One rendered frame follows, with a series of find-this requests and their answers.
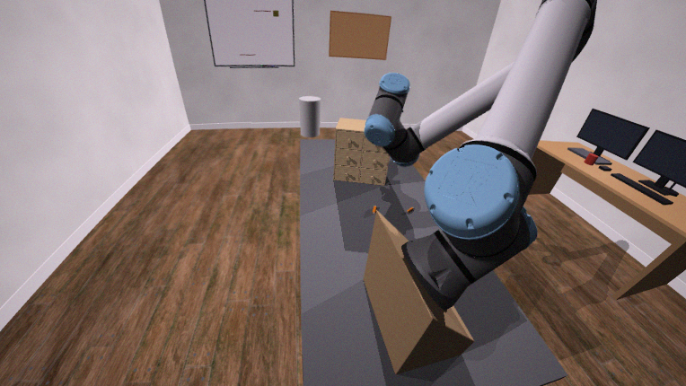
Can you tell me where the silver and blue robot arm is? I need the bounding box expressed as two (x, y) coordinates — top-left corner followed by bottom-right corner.
(364, 0), (597, 311)

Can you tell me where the wooden chest of drawers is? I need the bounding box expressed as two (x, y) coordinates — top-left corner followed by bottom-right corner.
(333, 118), (390, 186)

